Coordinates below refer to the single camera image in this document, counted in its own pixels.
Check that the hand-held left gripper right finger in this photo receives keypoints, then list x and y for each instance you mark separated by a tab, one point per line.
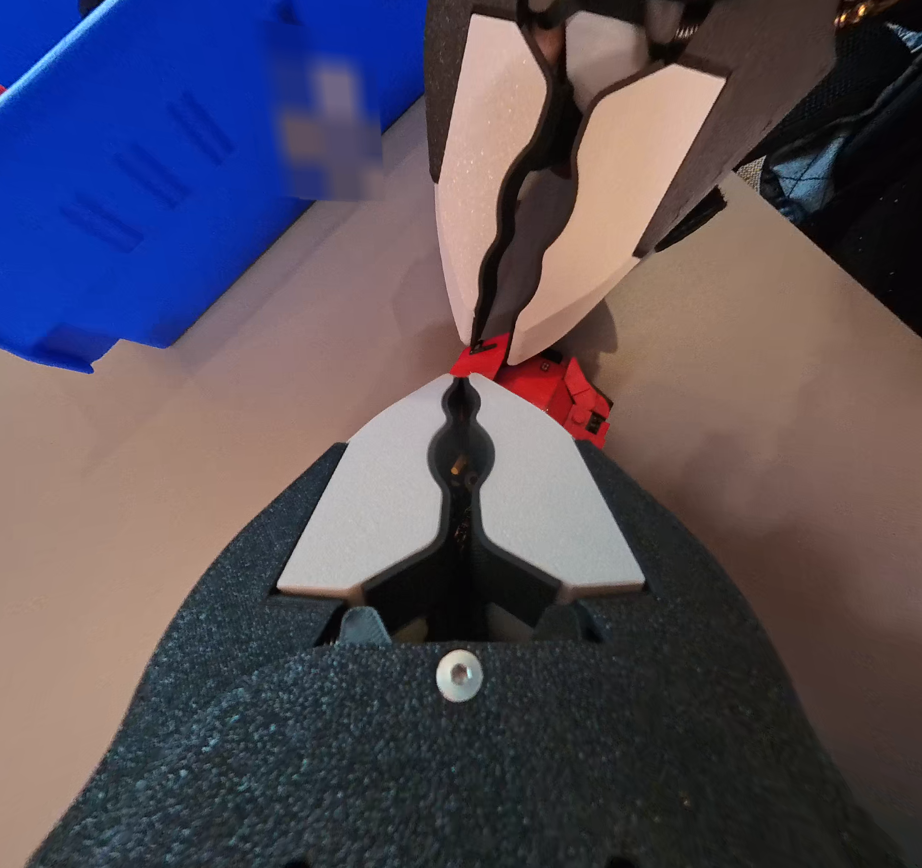
554	515

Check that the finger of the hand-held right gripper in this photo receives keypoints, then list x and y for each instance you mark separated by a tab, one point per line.
634	184
482	126

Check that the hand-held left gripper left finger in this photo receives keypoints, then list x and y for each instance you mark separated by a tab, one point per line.
374	515

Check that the red lego car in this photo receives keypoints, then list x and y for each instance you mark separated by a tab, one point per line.
562	396

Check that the red lego piece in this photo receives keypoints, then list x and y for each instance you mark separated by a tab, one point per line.
490	360

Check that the blue denim pants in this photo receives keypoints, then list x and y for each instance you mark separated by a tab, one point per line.
814	162

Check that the blue plastic bin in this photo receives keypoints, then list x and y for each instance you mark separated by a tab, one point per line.
144	234
50	11

